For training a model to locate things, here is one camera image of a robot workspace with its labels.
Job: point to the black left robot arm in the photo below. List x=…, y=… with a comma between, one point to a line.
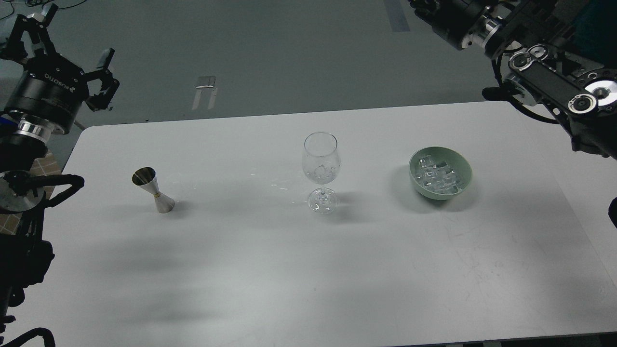
x=25, y=255

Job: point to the green bowl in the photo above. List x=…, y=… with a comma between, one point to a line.
x=439, y=173

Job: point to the steel cocktail jigger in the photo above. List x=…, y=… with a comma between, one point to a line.
x=146, y=179

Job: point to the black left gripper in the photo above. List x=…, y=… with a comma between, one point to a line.
x=51, y=88

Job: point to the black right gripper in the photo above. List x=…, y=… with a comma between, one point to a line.
x=458, y=22

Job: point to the person in dark shirt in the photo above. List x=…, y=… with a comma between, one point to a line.
x=596, y=32

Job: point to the clear ice cube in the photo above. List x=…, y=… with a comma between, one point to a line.
x=325, y=174

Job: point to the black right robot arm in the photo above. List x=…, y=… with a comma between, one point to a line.
x=553, y=60

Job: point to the metal floor plate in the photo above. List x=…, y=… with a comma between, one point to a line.
x=205, y=82

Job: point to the clear wine glass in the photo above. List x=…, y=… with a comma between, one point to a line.
x=321, y=164

